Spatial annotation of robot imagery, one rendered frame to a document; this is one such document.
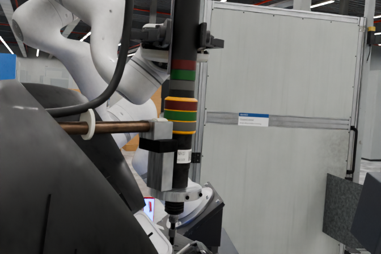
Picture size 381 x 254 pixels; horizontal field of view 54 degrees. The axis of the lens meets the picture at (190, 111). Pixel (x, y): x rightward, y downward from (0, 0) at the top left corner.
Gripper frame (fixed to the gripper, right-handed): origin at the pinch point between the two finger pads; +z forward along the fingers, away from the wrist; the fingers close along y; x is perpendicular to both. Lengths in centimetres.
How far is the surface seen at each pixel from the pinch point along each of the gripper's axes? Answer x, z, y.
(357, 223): -39, -41, -57
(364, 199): -32, -39, -57
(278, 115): -19, -180, -94
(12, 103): -8.3, 30.6, 12.4
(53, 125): -9.4, 28.2, 11.0
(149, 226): -23.5, 4.5, 3.4
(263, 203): -77, -179, -89
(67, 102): -9.9, -6.4, 14.7
